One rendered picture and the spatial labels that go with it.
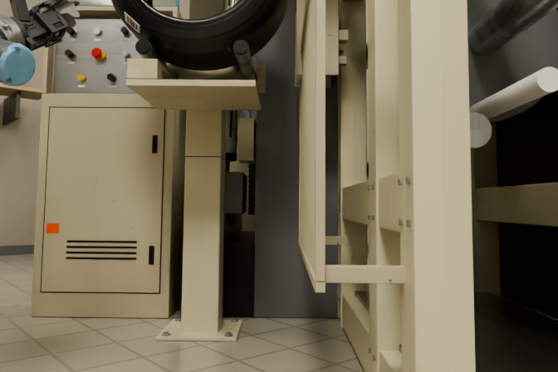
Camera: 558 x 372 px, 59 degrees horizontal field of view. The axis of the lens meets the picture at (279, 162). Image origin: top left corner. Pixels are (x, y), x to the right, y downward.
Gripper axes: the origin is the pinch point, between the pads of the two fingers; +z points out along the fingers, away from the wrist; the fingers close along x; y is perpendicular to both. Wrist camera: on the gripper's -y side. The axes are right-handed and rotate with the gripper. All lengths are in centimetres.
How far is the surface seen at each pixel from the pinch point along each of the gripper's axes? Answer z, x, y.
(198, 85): 9.5, 5.9, 38.3
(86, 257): -9, -89, 55
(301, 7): 64, 13, 37
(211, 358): -27, -28, 101
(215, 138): 28, -25, 52
